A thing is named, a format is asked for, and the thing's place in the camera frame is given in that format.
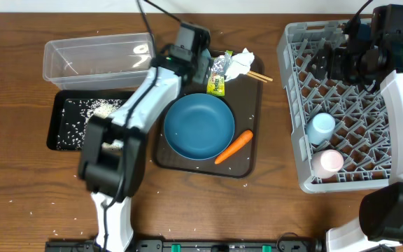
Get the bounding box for orange carrot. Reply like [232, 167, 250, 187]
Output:
[215, 129, 254, 165]

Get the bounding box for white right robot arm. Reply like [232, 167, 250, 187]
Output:
[309, 4, 403, 251]

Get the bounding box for pink cup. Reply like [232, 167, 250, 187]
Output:
[311, 150, 344, 179]

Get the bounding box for clear plastic bin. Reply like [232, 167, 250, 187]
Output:
[43, 33, 155, 90]

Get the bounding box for green snack wrapper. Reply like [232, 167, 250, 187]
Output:
[206, 50, 232, 97]

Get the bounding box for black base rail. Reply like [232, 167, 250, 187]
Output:
[44, 233, 325, 252]

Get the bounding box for crumpled white napkin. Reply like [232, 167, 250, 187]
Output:
[225, 48, 255, 82]

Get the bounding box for light blue small bowl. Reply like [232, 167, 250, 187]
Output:
[201, 49, 211, 69]

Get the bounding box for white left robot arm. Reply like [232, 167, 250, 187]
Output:
[78, 50, 212, 251]

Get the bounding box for brown serving tray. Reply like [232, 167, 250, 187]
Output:
[152, 49, 265, 179]

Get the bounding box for wooden chopstick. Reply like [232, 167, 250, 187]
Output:
[247, 71, 273, 82]
[246, 73, 267, 83]

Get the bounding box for black rectangular tray bin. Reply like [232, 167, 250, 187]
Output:
[46, 90, 133, 151]

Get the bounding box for grey dishwasher rack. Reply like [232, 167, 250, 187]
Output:
[277, 20, 392, 194]

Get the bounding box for dark blue plate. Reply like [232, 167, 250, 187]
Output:
[164, 93, 235, 160]

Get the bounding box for white rice pile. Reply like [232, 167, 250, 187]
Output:
[56, 99, 125, 151]

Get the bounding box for light blue cup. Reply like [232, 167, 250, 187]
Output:
[306, 113, 336, 145]

